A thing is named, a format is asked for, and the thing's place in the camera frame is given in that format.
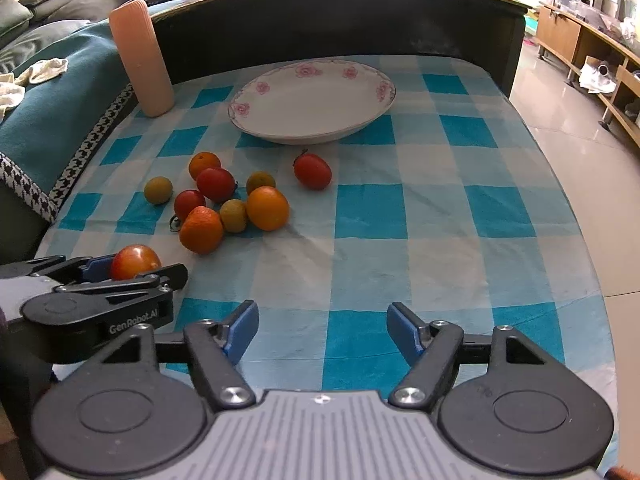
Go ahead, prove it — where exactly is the dark coffee table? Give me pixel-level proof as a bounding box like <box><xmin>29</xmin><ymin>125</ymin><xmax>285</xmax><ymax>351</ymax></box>
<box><xmin>151</xmin><ymin>0</ymin><xmax>527</xmax><ymax>94</ymax></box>

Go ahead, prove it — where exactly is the blue checkered tablecloth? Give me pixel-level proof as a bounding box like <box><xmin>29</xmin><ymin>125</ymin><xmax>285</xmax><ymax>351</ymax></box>
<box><xmin>43</xmin><ymin>56</ymin><xmax>615</xmax><ymax>479</ymax></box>

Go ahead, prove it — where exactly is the wooden tv cabinet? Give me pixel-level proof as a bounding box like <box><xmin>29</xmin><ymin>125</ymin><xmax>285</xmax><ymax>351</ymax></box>
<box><xmin>535</xmin><ymin>6</ymin><xmax>639</xmax><ymax>145</ymax></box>

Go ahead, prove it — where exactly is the large red-orange tomato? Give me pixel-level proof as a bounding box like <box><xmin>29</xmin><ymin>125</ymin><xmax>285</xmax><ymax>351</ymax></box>
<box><xmin>110</xmin><ymin>244</ymin><xmax>162</xmax><ymax>281</ymax></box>

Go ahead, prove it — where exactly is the brown longan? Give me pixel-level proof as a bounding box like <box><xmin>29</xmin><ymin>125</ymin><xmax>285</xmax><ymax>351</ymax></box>
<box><xmin>219</xmin><ymin>198</ymin><xmax>247</xmax><ymax>234</ymax></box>
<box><xmin>245</xmin><ymin>171</ymin><xmax>276</xmax><ymax>195</ymax></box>

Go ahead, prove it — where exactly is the oval red cherry tomato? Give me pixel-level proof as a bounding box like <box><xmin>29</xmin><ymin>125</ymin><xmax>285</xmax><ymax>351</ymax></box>
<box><xmin>196</xmin><ymin>167</ymin><xmax>236</xmax><ymax>204</ymax></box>

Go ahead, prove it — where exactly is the smooth orange citrus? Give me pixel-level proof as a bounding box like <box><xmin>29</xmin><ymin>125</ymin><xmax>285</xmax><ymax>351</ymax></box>
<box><xmin>246</xmin><ymin>186</ymin><xmax>290</xmax><ymax>232</ymax></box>

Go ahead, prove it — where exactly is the small orange tangerine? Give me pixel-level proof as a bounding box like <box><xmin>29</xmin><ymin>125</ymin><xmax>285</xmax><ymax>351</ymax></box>
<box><xmin>188</xmin><ymin>152</ymin><xmax>221</xmax><ymax>181</ymax></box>

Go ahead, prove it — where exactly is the green-brown longan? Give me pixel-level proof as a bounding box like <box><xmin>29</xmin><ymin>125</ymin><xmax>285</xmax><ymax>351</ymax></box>
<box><xmin>143</xmin><ymin>177</ymin><xmax>174</xmax><ymax>206</ymax></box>

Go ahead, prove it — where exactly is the teal sofa blanket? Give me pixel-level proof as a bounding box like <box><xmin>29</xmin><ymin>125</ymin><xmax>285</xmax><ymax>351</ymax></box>
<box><xmin>0</xmin><ymin>0</ymin><xmax>187</xmax><ymax>224</ymax></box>

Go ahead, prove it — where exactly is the stemmed red cherry tomato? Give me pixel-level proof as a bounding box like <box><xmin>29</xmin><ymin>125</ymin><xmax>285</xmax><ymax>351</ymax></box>
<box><xmin>293</xmin><ymin>150</ymin><xmax>333</xmax><ymax>191</ymax></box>

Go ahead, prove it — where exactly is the cream crumpled cloth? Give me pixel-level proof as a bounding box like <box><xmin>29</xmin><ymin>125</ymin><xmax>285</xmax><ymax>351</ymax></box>
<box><xmin>0</xmin><ymin>58</ymin><xmax>68</xmax><ymax>122</ymax></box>

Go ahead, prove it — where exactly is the round red cherry tomato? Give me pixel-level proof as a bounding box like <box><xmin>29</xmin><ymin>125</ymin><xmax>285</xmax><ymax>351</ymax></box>
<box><xmin>174</xmin><ymin>188</ymin><xmax>206</xmax><ymax>222</ymax></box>

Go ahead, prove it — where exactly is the pink ribbed cylinder vase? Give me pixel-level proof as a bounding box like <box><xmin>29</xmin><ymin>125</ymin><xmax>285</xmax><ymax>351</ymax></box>
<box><xmin>108</xmin><ymin>0</ymin><xmax>175</xmax><ymax>117</ymax></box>

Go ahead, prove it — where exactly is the bumpy orange tangerine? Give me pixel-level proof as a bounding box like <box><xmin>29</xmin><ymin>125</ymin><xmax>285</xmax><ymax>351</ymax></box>
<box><xmin>179</xmin><ymin>206</ymin><xmax>224</xmax><ymax>256</ymax></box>

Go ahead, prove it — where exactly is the white floral plate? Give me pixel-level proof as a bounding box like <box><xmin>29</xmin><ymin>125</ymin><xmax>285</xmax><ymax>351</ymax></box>
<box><xmin>228</xmin><ymin>58</ymin><xmax>397</xmax><ymax>145</ymax></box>

